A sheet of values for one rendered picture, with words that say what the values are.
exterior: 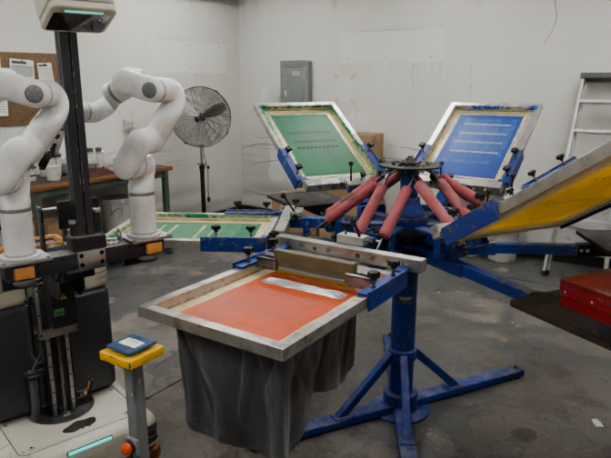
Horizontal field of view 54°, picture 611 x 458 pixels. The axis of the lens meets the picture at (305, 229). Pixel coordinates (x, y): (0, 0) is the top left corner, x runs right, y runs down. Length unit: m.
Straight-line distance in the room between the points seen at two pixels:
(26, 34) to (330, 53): 3.11
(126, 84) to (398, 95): 4.70
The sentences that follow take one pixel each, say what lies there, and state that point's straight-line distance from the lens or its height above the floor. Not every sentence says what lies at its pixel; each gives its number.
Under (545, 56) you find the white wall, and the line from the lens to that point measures 6.09.
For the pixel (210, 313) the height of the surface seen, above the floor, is 0.95.
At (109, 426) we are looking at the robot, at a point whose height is 0.28.
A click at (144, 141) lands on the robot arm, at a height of 1.50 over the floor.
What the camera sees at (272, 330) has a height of 0.95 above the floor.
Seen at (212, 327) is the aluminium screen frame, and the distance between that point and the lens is 1.82.
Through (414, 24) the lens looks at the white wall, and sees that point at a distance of 6.53.
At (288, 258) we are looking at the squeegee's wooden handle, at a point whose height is 1.03.
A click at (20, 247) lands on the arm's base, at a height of 1.18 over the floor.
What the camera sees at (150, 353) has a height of 0.95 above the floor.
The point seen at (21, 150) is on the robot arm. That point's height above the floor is 1.50.
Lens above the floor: 1.70
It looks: 14 degrees down
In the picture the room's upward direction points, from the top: straight up
